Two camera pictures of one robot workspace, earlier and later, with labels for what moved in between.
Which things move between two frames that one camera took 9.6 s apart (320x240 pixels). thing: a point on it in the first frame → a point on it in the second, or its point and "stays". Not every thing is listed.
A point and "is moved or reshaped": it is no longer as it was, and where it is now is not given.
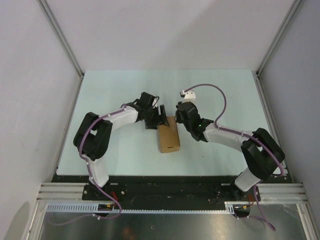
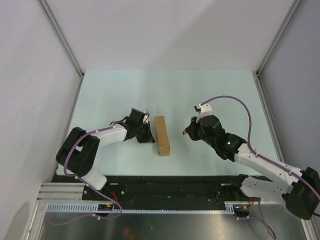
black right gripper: [178, 120] → [191, 130]
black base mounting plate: [170, 189] stays
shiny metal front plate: [264, 222] stays
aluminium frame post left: [54, 23] stays
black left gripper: [159, 119] → [148, 137]
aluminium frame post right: [294, 5] stays
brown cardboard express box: [169, 136] is moved or reshaped
